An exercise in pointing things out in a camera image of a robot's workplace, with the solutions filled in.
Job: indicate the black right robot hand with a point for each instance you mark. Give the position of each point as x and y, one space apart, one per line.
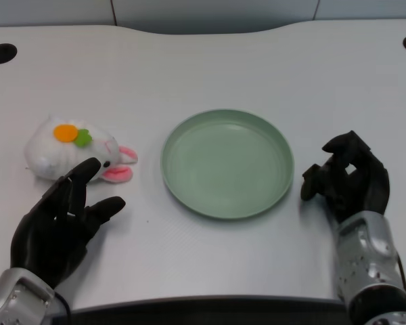
358 179

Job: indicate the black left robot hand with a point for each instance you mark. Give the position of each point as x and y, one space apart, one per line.
50 230

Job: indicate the green round plate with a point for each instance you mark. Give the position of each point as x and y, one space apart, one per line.
227 163

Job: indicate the white rabbit plush doll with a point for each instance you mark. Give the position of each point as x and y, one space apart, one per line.
71 149

